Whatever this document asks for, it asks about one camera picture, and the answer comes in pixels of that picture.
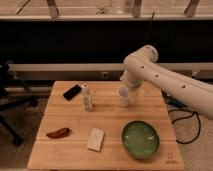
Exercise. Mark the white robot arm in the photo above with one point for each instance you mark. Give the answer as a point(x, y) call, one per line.
point(141, 66)

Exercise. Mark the clear glass bottle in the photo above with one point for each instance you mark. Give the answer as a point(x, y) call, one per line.
point(86, 97)

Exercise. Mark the white sponge block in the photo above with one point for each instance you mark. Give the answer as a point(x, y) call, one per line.
point(95, 139)

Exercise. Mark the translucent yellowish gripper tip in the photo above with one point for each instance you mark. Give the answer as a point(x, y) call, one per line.
point(133, 95)

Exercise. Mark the black phone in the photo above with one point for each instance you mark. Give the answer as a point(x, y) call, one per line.
point(72, 92)

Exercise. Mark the black office chair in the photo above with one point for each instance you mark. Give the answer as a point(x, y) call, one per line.
point(5, 78)

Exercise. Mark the blue box on floor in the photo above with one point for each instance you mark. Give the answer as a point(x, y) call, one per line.
point(174, 102)

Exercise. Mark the red chili pepper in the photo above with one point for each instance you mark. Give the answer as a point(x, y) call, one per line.
point(61, 133)

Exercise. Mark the green ceramic bowl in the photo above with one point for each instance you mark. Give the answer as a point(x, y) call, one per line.
point(140, 140)

